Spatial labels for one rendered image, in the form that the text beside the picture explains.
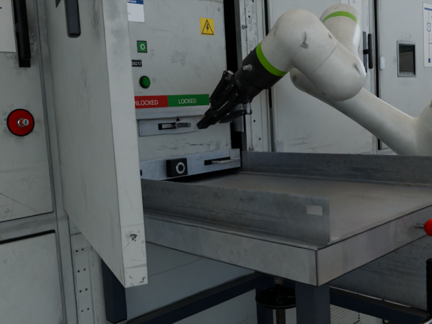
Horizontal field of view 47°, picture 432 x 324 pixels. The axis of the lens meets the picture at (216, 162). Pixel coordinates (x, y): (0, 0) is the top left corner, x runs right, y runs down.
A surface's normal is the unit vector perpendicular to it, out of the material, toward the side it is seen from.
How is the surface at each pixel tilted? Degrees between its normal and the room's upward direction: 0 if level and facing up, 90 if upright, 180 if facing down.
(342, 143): 90
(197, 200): 90
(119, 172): 90
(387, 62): 90
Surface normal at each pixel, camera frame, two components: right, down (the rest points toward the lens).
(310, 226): -0.73, 0.11
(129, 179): 0.40, 0.07
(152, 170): 0.68, 0.04
